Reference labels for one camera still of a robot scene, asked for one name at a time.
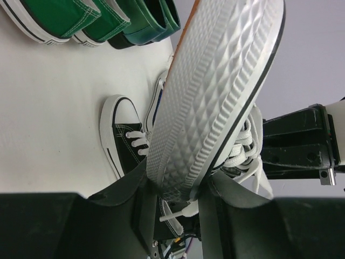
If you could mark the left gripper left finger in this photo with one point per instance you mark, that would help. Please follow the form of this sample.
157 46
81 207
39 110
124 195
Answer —
67 225

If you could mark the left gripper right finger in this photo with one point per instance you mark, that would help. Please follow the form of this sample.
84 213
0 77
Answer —
237 223

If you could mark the black canvas sneaker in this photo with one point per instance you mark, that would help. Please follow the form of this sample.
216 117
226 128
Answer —
122 137
205 116

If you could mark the green canvas sneaker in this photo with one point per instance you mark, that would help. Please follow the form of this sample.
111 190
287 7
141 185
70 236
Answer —
111 22
51 22

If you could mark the green loafer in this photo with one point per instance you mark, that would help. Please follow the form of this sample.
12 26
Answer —
171 18
147 21

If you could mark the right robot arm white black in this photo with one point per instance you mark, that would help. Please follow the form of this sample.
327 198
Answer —
306 144

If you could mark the blue canvas sneaker upper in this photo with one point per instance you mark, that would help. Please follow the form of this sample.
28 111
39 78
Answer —
148 123

